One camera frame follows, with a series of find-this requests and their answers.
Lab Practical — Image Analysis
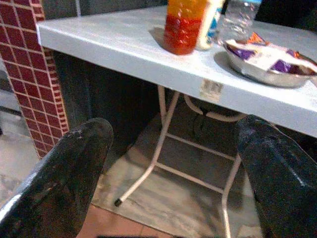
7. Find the white folding table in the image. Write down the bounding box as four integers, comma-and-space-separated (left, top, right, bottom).
36, 4, 317, 238

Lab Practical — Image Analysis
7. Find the barcode sticker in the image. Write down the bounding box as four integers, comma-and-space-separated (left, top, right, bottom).
199, 79, 224, 102

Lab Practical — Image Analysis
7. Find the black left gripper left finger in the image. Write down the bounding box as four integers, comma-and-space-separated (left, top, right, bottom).
0, 118, 114, 238

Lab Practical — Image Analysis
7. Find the orange red juice bottle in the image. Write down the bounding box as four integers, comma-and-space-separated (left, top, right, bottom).
163, 0, 208, 56

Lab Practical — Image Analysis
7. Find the shallow steel bowl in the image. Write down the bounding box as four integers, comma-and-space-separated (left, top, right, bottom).
224, 41, 317, 89

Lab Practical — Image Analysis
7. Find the clear plastic water bottle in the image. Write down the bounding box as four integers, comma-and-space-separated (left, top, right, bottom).
217, 0, 262, 47

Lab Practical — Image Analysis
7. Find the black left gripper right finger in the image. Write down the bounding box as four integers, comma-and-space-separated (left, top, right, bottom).
237, 114, 317, 238

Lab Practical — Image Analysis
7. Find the white bottle blue label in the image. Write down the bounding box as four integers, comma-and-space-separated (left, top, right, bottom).
197, 0, 225, 51

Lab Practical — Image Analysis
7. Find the purple white snack packet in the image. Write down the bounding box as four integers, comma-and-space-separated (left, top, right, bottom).
225, 32, 317, 75

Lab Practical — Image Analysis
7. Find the red tiled counter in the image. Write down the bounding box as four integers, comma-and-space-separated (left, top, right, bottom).
0, 0, 70, 159

